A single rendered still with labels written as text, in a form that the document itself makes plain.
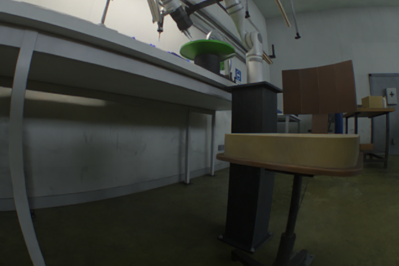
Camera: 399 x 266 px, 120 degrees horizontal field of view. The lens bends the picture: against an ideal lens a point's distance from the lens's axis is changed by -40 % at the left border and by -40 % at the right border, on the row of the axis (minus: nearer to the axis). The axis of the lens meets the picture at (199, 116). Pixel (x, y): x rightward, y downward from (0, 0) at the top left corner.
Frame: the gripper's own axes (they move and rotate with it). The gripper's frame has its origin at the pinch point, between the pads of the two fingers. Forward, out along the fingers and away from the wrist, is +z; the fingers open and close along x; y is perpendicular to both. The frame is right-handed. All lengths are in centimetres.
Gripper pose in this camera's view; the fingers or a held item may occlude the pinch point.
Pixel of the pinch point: (191, 39)
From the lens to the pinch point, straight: 99.6
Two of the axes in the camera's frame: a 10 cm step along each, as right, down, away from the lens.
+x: -7.8, 0.1, 6.2
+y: 3.8, -7.8, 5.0
